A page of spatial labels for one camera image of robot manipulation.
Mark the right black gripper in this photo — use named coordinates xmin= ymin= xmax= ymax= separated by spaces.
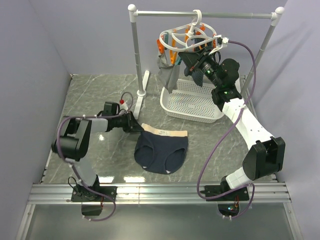
xmin=178 ymin=46 xmax=222 ymax=89

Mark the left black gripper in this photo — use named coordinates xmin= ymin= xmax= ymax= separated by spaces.
xmin=112 ymin=110 xmax=145 ymax=133

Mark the white round clip hanger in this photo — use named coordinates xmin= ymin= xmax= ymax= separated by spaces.
xmin=156 ymin=9 xmax=217 ymax=65

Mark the navy blue underwear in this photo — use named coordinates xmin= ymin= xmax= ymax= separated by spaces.
xmin=134 ymin=123 xmax=189 ymax=175

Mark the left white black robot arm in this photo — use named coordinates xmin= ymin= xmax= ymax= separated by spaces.
xmin=51 ymin=99 xmax=144 ymax=201

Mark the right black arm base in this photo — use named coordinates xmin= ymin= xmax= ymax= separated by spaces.
xmin=201 ymin=184 xmax=254 ymax=220

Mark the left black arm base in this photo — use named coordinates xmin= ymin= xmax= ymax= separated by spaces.
xmin=70 ymin=185 xmax=117 ymax=217

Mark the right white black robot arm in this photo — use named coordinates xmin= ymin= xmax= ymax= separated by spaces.
xmin=178 ymin=48 xmax=286 ymax=200

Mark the striped hanging underwear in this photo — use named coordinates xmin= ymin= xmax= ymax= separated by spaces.
xmin=184 ymin=42 xmax=213 ymax=87

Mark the grey hanging underwear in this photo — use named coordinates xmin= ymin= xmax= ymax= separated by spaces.
xmin=157 ymin=52 xmax=180 ymax=94

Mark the white perforated laundry basket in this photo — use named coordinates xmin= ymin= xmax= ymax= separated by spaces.
xmin=160 ymin=79 xmax=224 ymax=124

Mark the white metal clothes rack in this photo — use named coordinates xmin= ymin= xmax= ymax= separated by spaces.
xmin=127 ymin=4 xmax=285 ymax=119

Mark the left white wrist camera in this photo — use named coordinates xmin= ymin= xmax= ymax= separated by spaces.
xmin=119 ymin=99 xmax=129 ymax=113

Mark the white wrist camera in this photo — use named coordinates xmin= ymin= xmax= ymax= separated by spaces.
xmin=119 ymin=99 xmax=129 ymax=113
xmin=209 ymin=35 xmax=229 ymax=55

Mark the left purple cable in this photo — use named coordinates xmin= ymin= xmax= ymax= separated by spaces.
xmin=56 ymin=91 xmax=135 ymax=222

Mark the purple cable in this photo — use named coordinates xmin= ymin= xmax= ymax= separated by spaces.
xmin=56 ymin=91 xmax=135 ymax=222
xmin=196 ymin=39 xmax=257 ymax=219

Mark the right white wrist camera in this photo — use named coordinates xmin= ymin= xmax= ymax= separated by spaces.
xmin=209 ymin=35 xmax=229 ymax=55

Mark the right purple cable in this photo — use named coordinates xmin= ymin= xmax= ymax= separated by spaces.
xmin=196 ymin=39 xmax=257 ymax=219

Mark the aluminium mounting rail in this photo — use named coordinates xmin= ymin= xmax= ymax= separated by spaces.
xmin=27 ymin=182 xmax=291 ymax=205

